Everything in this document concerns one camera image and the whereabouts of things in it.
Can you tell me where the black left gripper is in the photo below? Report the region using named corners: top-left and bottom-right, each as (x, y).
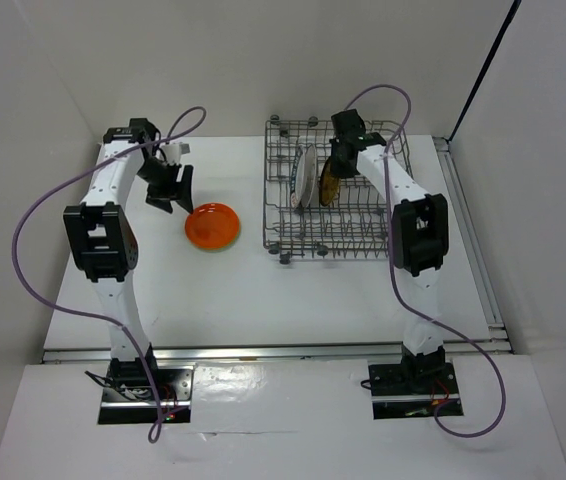
top-left (135, 157), bottom-right (193, 214)

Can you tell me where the white plate teal rim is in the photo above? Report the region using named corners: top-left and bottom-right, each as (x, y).
top-left (295, 144), bottom-right (317, 209)
top-left (290, 145), bottom-right (305, 209)

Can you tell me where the orange plate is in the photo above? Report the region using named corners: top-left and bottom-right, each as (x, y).
top-left (184, 202), bottom-right (241, 250)

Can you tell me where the brown patterned plate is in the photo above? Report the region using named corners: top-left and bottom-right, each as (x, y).
top-left (319, 157), bottom-right (341, 207)

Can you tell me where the lime green plate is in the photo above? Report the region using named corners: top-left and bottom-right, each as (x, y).
top-left (202, 222), bottom-right (241, 251)

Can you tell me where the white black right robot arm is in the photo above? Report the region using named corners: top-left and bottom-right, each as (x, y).
top-left (329, 109), bottom-right (449, 392)

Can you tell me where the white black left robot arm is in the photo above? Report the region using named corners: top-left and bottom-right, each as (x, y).
top-left (63, 118), bottom-right (194, 399)

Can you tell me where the white plate teal rim front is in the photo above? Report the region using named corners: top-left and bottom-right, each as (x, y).
top-left (290, 145), bottom-right (305, 209)

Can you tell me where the black corner strip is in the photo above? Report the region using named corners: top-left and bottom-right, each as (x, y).
top-left (446, 0), bottom-right (522, 143)

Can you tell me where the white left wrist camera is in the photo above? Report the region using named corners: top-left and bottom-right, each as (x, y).
top-left (162, 142), bottom-right (190, 165)

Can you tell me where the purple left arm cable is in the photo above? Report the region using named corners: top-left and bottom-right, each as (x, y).
top-left (11, 106), bottom-right (208, 444)

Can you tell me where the grey wire dish rack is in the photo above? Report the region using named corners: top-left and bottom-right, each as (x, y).
top-left (262, 115), bottom-right (387, 265)

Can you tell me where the aluminium front rail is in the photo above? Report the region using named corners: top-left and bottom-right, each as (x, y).
top-left (41, 341), bottom-right (464, 363)

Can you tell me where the aluminium rail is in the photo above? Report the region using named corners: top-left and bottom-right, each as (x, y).
top-left (433, 137), bottom-right (514, 355)
top-left (41, 341), bottom-right (464, 363)

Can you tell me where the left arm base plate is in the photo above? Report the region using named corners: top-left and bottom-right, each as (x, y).
top-left (85, 366), bottom-right (194, 425)

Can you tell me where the aluminium right side rail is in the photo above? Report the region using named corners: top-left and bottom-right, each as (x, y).
top-left (433, 137), bottom-right (514, 355)

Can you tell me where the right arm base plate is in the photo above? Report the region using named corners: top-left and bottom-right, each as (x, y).
top-left (360, 362), bottom-right (464, 420)

